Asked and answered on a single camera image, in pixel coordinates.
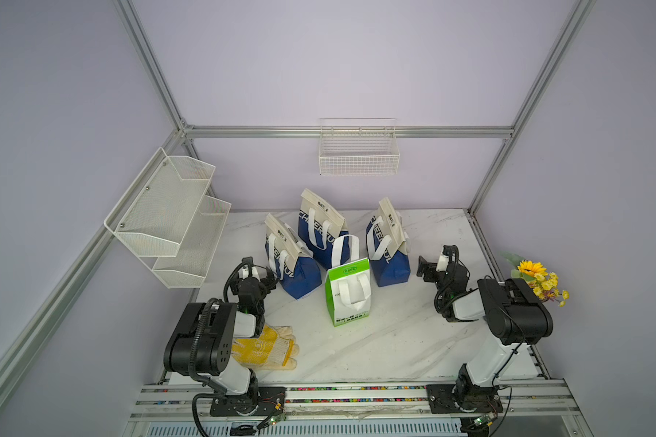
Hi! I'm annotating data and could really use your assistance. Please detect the blue beige tote bag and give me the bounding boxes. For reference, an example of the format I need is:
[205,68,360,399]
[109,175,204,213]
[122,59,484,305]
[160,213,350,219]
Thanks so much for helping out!
[298,189,349,271]
[366,198,411,287]
[264,213,323,300]

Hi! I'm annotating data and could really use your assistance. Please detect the green white takeout bag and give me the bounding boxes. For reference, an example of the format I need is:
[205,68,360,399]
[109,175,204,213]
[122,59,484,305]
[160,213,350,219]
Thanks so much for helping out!
[325,234,372,327]

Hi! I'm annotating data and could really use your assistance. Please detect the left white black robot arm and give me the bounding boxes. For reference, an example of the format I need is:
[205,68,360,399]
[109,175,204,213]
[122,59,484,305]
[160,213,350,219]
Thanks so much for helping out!
[163,257,277,408]

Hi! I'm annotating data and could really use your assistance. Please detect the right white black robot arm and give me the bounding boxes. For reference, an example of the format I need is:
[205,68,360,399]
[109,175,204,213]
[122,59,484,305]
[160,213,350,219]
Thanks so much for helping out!
[417,245,553,413]

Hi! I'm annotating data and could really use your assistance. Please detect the white two-tier mesh shelf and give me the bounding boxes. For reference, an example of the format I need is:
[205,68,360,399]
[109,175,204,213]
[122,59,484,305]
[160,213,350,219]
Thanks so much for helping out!
[104,149,231,289]

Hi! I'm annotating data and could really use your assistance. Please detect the sunflower bouquet in vase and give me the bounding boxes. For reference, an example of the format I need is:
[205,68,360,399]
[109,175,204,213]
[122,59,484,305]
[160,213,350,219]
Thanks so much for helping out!
[502,252,570,308]

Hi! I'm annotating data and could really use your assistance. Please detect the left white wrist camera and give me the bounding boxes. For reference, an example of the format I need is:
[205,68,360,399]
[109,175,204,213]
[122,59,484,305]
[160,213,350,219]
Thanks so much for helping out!
[238,266,267,280]

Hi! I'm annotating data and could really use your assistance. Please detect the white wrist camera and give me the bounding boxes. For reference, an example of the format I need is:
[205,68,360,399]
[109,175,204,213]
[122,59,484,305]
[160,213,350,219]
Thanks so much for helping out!
[238,266,267,280]
[436,254,450,271]

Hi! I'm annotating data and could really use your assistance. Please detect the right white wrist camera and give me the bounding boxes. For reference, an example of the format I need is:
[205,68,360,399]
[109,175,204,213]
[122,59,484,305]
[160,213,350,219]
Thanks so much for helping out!
[436,254,450,271]

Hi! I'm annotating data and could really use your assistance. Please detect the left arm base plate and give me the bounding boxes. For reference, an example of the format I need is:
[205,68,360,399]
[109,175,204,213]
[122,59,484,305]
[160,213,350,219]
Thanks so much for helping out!
[209,387,286,417]

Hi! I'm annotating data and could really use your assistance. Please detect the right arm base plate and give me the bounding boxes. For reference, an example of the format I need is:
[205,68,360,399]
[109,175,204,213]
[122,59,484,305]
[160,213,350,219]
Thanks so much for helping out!
[426,384,504,414]

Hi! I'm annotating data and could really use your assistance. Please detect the white wire wall basket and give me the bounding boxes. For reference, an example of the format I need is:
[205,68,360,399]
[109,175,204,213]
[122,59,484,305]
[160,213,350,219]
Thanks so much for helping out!
[318,118,400,177]

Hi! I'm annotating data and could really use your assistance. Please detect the aluminium frame rails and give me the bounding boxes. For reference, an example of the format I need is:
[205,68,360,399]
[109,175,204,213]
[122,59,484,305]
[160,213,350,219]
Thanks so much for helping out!
[0,1,595,413]

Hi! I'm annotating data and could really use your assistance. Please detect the front aluminium rail beam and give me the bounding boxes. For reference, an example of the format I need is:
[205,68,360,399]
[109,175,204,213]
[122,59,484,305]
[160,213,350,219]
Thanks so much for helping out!
[124,379,593,436]

